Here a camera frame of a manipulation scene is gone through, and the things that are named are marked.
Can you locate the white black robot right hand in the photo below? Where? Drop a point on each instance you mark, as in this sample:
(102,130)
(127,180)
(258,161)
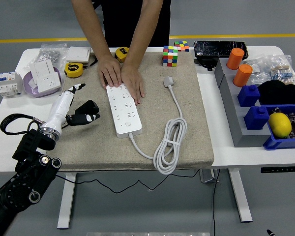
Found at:
(271,233)

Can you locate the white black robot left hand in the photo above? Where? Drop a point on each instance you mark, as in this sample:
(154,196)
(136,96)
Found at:
(56,110)

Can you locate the person's left hand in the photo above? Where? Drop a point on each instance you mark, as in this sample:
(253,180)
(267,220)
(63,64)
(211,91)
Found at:
(132,81)

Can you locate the person's right hand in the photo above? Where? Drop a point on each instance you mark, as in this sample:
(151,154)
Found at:
(110,71)

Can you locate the black plug adapter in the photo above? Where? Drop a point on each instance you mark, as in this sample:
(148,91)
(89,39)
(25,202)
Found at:
(87,107)

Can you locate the white power strip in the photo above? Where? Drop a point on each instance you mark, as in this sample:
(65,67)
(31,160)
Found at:
(124,115)

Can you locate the person's right forearm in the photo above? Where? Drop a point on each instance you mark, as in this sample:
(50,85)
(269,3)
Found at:
(93,29)

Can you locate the person's left forearm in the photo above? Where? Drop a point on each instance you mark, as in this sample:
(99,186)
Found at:
(142,32)

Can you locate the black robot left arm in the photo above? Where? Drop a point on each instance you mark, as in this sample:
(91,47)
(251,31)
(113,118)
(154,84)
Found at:
(27,177)

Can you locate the yellow black tape measure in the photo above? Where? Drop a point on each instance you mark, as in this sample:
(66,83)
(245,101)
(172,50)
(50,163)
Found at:
(120,52)

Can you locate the purple bowl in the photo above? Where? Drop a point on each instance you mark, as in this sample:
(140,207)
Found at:
(29,89)

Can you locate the grey-brown mat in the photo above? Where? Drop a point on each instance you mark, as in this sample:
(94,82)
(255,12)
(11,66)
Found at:
(152,110)

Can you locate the large colourful puzzle cube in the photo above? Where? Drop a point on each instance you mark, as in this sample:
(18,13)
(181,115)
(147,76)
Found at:
(169,56)

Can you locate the white table leg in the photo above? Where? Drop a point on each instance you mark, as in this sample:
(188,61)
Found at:
(65,216)
(241,196)

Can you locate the person's body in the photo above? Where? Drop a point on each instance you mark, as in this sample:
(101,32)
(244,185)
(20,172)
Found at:
(118,24)

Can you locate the white circuit breaker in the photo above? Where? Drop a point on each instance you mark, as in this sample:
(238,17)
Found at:
(8,84)

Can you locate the clear bag of screws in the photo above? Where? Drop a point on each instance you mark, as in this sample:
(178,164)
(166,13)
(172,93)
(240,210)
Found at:
(51,52)

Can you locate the small colourful puzzle cube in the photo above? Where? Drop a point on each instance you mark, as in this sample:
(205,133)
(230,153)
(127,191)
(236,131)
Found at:
(182,46)

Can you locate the black table control panel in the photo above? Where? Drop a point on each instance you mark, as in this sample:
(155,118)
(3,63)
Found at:
(280,169)

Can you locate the grey box under table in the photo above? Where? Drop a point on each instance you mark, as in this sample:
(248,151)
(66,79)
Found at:
(207,175)

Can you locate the blue storage bin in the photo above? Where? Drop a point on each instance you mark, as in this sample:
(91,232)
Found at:
(277,143)

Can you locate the black plastic tray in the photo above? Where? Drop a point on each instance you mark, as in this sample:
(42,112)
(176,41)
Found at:
(218,48)

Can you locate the orange cylinder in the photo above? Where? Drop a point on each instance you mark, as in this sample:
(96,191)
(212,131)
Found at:
(235,59)
(243,76)

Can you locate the grey stepped block holder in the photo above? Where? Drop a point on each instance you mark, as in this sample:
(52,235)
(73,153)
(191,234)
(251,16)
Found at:
(233,118)

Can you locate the yellow lemon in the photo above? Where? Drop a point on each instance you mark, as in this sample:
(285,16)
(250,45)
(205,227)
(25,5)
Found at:
(280,125)

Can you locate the blue block with knob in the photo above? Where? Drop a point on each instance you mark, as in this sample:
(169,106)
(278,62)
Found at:
(256,118)
(248,96)

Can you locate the clear bag of small parts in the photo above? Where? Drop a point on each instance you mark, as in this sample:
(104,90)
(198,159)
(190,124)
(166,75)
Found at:
(258,73)

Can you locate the black cloth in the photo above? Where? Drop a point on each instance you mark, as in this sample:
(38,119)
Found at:
(280,92)

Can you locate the clear bag of resistors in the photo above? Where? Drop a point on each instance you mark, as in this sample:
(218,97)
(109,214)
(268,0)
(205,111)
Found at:
(284,71)

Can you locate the white wall socket plate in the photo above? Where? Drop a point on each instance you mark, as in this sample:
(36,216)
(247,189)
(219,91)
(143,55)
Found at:
(49,82)

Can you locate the white wall switch panel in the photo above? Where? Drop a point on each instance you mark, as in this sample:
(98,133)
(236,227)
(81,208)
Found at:
(78,54)

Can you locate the white blank switch plate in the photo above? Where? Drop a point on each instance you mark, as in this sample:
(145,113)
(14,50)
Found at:
(41,70)

